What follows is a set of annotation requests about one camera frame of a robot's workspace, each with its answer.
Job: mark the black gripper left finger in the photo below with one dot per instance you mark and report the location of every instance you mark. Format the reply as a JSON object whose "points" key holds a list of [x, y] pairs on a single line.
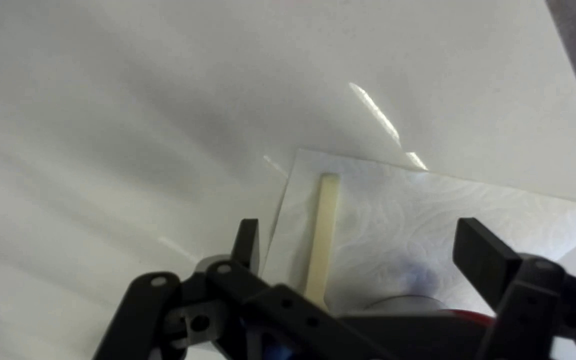
{"points": [[246, 242]]}

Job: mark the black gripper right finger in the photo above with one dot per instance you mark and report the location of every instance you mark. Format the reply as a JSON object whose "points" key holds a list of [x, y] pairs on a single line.
{"points": [[480, 253]]}

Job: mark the white plastic spoon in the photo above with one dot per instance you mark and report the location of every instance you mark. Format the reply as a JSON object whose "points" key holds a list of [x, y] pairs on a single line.
{"points": [[324, 232]]}

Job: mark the white paper napkin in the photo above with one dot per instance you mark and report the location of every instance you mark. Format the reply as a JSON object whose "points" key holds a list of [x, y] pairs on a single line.
{"points": [[434, 220]]}

